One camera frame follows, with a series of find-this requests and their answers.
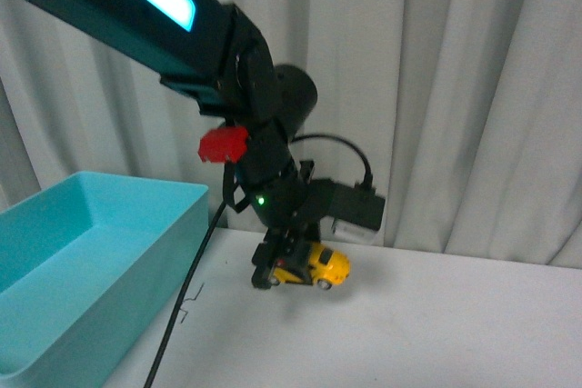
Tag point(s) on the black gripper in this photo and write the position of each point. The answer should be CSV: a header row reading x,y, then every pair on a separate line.
x,y
277,203

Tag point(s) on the yellow beetle toy car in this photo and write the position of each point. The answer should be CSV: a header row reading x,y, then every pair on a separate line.
x,y
329,268

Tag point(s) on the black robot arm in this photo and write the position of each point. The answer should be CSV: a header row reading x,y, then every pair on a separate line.
x,y
215,54

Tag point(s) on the red connector block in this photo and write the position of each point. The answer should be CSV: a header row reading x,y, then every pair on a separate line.
x,y
225,144

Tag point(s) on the turquoise plastic bin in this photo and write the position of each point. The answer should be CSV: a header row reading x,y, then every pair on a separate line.
x,y
86,265

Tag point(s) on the grey curtain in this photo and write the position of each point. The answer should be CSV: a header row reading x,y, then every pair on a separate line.
x,y
469,112

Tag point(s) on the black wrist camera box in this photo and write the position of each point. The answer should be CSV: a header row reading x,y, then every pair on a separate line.
x,y
357,214

